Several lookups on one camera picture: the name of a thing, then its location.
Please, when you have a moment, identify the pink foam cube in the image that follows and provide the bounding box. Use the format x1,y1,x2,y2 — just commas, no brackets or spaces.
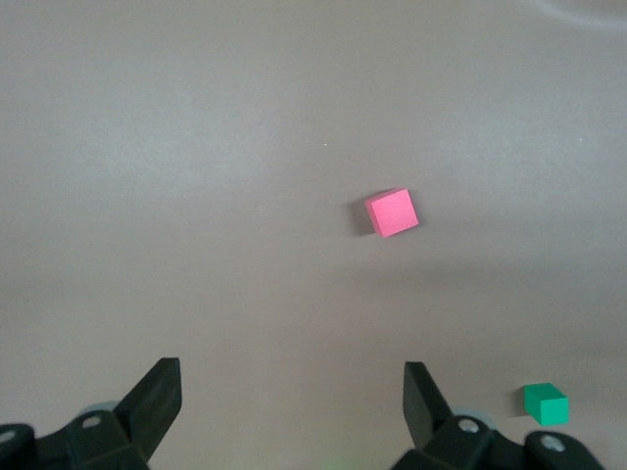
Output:
363,188,420,240

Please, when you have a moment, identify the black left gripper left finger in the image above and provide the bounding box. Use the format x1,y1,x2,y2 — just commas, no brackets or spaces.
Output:
0,357,183,470

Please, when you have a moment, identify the green foam cube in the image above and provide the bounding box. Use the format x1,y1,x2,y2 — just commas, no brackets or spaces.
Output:
521,382,571,427

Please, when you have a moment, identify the brown table cover sheet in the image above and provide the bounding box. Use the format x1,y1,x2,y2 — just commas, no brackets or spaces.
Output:
0,0,627,470

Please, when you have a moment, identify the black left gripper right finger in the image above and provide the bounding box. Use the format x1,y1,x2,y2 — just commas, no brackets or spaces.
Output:
391,361,600,470

